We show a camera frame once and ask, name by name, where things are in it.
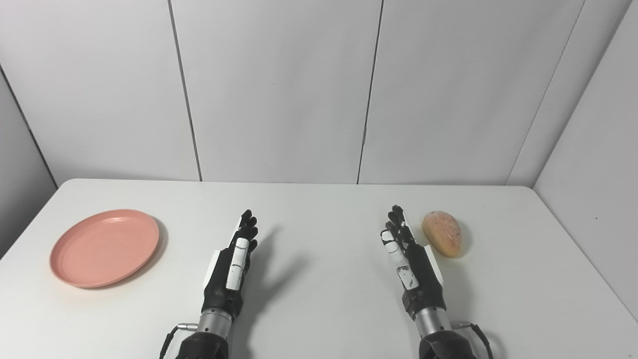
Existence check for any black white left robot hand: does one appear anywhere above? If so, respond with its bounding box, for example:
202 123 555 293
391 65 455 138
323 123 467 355
202 209 260 321

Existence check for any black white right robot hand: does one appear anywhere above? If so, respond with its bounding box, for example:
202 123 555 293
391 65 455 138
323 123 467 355
380 204 447 321

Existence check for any golden bread roll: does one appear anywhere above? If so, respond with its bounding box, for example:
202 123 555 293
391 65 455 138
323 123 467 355
422 210 463 258

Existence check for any pink round plate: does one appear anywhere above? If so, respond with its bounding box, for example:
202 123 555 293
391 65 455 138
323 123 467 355
49 209 160 289

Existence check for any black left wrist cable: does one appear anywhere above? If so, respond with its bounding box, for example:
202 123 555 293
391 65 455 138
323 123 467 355
159 323 199 359

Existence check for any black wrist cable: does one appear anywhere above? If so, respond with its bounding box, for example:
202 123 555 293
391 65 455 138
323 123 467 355
451 321 494 359
159 323 199 359

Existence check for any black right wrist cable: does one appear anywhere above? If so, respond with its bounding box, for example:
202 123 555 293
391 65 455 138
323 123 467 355
451 321 494 359

